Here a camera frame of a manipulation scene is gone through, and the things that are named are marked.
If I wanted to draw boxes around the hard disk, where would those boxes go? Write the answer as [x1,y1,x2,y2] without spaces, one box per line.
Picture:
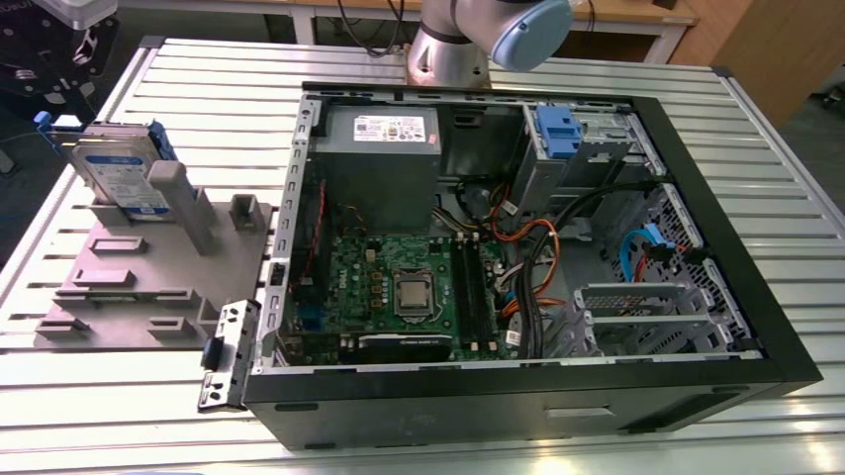
[31,111,174,223]

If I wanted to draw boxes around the blue data wire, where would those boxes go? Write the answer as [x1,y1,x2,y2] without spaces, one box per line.
[617,223,665,286]

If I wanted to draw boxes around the metal disk bay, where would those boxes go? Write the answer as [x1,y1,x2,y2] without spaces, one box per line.
[567,281,738,358]

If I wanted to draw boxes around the grey parts rack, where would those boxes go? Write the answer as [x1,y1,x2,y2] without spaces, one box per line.
[31,158,280,353]

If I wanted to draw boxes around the grey power supply unit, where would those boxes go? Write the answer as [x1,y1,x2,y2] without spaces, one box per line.
[306,105,441,238]

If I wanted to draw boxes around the green motherboard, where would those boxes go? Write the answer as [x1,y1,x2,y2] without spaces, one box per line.
[280,232,523,365]

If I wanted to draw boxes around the silver CPU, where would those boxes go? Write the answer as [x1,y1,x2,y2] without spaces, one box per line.
[394,280,433,312]

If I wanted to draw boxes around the CPU socket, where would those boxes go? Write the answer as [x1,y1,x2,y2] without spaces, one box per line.
[389,268,441,327]

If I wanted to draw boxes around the black graphics card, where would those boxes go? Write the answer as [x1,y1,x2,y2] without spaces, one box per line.
[336,332,457,366]

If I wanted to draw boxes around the blue plastic cage latch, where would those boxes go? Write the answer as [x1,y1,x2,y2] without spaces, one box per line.
[535,104,584,160]

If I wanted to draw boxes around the metal drive cage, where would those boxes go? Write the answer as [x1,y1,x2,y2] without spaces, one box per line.
[512,102,661,215]

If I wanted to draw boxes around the black open PC case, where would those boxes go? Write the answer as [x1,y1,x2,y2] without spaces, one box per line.
[240,81,826,452]

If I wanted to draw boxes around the wooden cabinet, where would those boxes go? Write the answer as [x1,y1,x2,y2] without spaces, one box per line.
[668,0,845,128]

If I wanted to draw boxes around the thin red wire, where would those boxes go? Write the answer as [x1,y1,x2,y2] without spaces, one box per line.
[297,177,329,286]

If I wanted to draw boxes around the hinged metal rear bracket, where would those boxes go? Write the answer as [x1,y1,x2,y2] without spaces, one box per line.
[194,298,264,415]

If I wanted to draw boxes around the yellow black supply wires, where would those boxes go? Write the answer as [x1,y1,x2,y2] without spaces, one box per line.
[431,206,487,234]

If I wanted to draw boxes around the orange power wire bundle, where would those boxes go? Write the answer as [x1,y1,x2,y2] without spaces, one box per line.
[488,217,565,318]

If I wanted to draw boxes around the black cable bundle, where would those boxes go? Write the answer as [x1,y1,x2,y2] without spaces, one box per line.
[512,180,664,358]

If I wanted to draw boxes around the wooden desk white frame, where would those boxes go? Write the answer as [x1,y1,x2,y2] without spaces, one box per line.
[262,0,700,65]

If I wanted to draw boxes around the orange disk power wire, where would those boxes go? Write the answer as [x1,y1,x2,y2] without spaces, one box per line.
[639,240,712,281]

